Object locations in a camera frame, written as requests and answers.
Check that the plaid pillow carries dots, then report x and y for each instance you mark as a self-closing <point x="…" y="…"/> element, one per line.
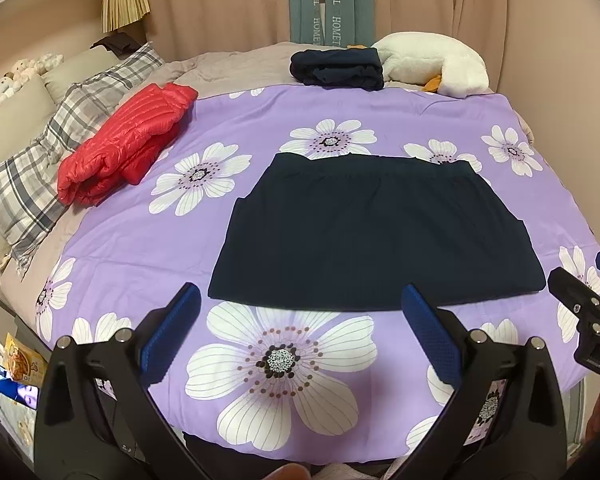
<point x="40" y="170"/>

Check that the yellow snack packet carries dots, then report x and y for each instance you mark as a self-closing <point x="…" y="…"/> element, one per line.
<point x="22" y="360"/>

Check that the dark brown cloth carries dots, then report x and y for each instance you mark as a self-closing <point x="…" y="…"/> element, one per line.
<point x="117" y="42"/>

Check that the small cream plush toy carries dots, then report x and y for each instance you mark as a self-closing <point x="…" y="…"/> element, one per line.
<point x="35" y="64"/>

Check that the beige curtain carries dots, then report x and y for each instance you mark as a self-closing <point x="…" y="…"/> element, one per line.
<point x="220" y="0"/>

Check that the teal printed curtain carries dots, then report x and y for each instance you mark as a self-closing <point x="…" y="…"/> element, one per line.
<point x="312" y="0"/>

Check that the smartphone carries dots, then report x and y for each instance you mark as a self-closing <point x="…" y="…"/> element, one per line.
<point x="10" y="385"/>

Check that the dark navy pants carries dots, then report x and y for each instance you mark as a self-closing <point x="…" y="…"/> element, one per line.
<point x="375" y="230"/>

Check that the white plush toy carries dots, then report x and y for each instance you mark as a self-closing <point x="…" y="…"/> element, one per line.
<point x="430" y="57"/>

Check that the red puffer jacket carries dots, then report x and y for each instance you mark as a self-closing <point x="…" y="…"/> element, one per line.
<point x="125" y="135"/>

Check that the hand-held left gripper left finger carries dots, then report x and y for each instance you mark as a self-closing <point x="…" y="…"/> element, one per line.
<point x="172" y="330"/>

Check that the purple floral blanket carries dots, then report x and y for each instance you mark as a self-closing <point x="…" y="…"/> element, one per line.
<point x="130" y="240"/>

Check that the folded dark navy clothes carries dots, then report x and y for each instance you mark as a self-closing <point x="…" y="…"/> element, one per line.
<point x="337" y="67"/>

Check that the small white plush dog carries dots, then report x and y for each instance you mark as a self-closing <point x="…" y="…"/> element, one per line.
<point x="1" y="87"/>

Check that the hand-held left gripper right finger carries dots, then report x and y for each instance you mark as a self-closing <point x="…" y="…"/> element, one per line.
<point x="430" y="330"/>

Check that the beige pillow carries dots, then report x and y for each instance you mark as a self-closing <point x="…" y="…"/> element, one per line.
<point x="80" y="67"/>

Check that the beige headboard cushion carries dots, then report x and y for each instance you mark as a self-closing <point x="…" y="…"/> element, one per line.
<point x="10" y="125"/>

